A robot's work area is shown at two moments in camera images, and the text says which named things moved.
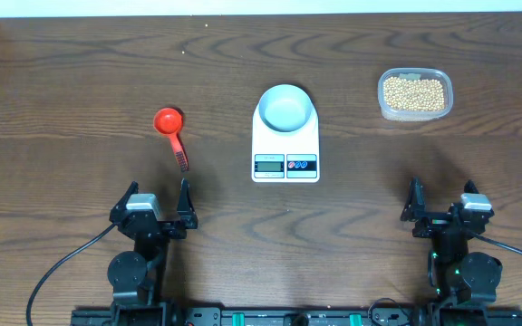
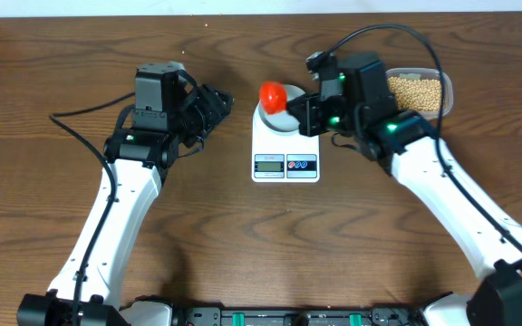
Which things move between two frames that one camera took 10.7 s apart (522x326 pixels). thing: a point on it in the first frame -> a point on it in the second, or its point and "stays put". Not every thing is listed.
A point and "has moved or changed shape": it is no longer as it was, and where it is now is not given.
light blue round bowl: x=285 y=108 stays put
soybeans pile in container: x=414 y=94 stays put
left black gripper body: x=177 y=233 -> x=198 y=119
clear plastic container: x=414 y=94 stays put
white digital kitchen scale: x=293 y=157 stays put
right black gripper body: x=432 y=225 -> x=323 y=117
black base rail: x=331 y=317 stays put
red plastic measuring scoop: x=169 y=121 has moved or changed shape
